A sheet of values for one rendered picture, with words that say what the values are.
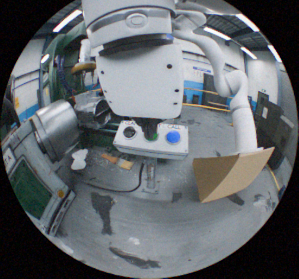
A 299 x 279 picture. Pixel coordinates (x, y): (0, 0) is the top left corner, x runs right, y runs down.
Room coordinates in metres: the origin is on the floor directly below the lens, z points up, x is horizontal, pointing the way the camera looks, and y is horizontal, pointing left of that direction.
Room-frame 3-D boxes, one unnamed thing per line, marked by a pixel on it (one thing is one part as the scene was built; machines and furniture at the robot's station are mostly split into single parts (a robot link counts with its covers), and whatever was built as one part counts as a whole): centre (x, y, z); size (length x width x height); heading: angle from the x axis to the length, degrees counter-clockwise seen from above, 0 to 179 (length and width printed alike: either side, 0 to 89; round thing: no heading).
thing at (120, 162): (0.35, 0.18, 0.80); 0.21 x 0.05 x 0.01; 70
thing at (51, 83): (0.59, 0.62, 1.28); 0.55 x 0.37 x 0.96; 78
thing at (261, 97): (2.85, -6.78, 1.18); 1.09 x 0.10 x 2.35; 174
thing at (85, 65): (0.55, 0.42, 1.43); 0.18 x 0.18 x 0.48
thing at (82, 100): (0.55, 0.42, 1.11); 0.12 x 0.11 x 0.07; 78
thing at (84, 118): (0.54, 0.38, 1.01); 0.20 x 0.19 x 0.19; 78
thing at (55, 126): (0.20, 0.45, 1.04); 0.37 x 0.25 x 0.25; 168
